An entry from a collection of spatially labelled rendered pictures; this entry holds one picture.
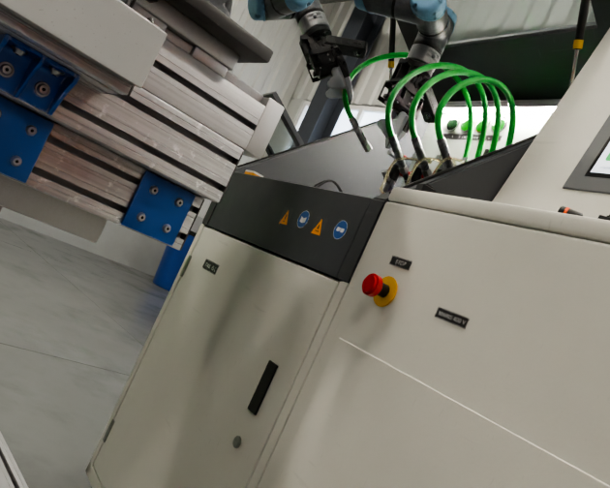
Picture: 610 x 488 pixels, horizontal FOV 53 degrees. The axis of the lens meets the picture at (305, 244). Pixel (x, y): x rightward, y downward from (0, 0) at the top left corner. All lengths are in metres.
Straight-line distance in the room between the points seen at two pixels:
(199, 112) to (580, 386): 0.60
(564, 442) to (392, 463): 0.25
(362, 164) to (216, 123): 1.01
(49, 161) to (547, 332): 0.67
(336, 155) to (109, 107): 1.07
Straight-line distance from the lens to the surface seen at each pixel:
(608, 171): 1.19
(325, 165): 1.81
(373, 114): 7.93
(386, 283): 1.01
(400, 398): 0.92
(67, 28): 0.71
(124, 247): 8.38
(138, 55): 0.74
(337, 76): 1.62
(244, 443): 1.19
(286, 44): 9.35
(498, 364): 0.83
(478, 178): 1.25
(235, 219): 1.53
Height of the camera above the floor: 0.76
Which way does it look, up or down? 3 degrees up
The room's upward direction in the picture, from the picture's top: 25 degrees clockwise
